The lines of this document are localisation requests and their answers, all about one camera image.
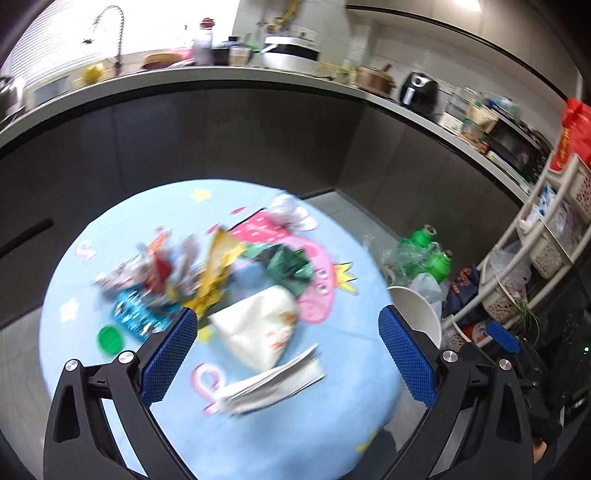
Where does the black air fryer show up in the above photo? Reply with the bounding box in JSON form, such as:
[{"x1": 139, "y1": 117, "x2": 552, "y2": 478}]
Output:
[{"x1": 399, "y1": 72, "x2": 439, "y2": 117}]

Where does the blue blister pack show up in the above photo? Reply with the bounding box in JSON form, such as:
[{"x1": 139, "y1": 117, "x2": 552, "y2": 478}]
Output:
[{"x1": 111, "y1": 288, "x2": 180, "y2": 341}]

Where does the grey kitchen countertop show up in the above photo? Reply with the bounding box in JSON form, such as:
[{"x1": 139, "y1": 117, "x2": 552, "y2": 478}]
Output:
[{"x1": 1, "y1": 67, "x2": 533, "y2": 203}]

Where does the green bottle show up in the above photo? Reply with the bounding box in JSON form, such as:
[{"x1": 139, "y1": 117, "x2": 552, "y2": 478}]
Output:
[
  {"x1": 399, "y1": 224, "x2": 437, "y2": 250},
  {"x1": 425, "y1": 250, "x2": 453, "y2": 284}
]

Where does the red white small wrapper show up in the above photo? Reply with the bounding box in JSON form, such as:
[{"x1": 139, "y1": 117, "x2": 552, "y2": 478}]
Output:
[{"x1": 94, "y1": 228, "x2": 204, "y2": 303}]

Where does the white round trash bin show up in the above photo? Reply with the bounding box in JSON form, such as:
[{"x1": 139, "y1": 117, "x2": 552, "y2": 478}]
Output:
[{"x1": 388, "y1": 286, "x2": 442, "y2": 347}]

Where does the dark clay pot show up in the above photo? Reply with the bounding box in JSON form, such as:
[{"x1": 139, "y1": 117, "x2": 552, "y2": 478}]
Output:
[{"x1": 211, "y1": 36, "x2": 253, "y2": 67}]

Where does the black microwave oven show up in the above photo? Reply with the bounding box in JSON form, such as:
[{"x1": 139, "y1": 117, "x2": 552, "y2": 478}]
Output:
[{"x1": 488, "y1": 116, "x2": 551, "y2": 184}]

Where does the white paper leaflet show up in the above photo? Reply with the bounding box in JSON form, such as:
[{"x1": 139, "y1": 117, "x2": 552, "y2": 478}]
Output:
[{"x1": 215, "y1": 344, "x2": 325, "y2": 416}]

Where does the beige plastic storage rack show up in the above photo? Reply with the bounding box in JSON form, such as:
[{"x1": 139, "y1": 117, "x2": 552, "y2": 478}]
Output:
[{"x1": 442, "y1": 153, "x2": 590, "y2": 349}]

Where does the white paper bucket cup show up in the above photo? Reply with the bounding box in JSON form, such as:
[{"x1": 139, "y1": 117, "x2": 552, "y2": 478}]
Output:
[{"x1": 209, "y1": 285, "x2": 298, "y2": 373}]

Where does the white plastic shopping bag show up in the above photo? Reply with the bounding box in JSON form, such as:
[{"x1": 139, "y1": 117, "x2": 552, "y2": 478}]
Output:
[{"x1": 409, "y1": 272, "x2": 444, "y2": 318}]

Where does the steel kitchen faucet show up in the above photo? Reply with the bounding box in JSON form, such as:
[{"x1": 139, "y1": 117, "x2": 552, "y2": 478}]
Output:
[{"x1": 82, "y1": 4, "x2": 125, "y2": 77}]

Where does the white rice cooker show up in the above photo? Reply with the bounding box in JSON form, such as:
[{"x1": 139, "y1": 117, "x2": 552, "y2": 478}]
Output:
[{"x1": 259, "y1": 35, "x2": 320, "y2": 75}]

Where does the glass jar red lid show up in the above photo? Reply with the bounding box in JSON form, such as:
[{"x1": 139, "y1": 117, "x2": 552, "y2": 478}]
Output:
[{"x1": 191, "y1": 17, "x2": 214, "y2": 66}]

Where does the yellow lemon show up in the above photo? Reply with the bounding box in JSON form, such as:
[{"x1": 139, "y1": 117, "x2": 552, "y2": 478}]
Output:
[{"x1": 82, "y1": 63, "x2": 104, "y2": 85}]

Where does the green plastic lid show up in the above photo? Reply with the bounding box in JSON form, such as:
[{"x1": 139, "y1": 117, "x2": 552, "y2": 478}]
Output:
[{"x1": 97, "y1": 325, "x2": 124, "y2": 356}]

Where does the yellow snack packet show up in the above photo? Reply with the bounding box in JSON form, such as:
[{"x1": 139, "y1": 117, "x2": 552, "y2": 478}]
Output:
[{"x1": 183, "y1": 228, "x2": 246, "y2": 319}]

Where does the clear plastic bag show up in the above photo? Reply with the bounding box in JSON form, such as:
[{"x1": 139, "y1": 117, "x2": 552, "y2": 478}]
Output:
[{"x1": 266, "y1": 193, "x2": 308, "y2": 228}]

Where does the green wrapper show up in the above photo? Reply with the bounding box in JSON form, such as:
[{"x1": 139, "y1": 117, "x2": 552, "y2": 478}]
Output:
[{"x1": 242, "y1": 243, "x2": 315, "y2": 298}]

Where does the brown cooking pot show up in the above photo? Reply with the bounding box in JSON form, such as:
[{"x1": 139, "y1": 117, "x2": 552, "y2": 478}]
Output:
[{"x1": 356, "y1": 63, "x2": 396, "y2": 97}]

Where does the red gift bag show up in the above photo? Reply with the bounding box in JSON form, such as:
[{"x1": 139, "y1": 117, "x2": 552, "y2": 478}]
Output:
[{"x1": 549, "y1": 98, "x2": 591, "y2": 174}]

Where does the green bottle front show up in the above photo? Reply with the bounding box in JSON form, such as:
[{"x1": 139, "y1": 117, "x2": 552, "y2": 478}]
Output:
[{"x1": 425, "y1": 250, "x2": 453, "y2": 284}]

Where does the green bottle rear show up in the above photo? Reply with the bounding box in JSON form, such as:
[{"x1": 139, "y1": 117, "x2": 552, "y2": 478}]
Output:
[{"x1": 399, "y1": 224, "x2": 437, "y2": 250}]

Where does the dark blue shopping bag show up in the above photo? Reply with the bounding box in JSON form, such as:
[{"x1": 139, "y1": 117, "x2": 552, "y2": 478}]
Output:
[{"x1": 442, "y1": 265, "x2": 480, "y2": 318}]

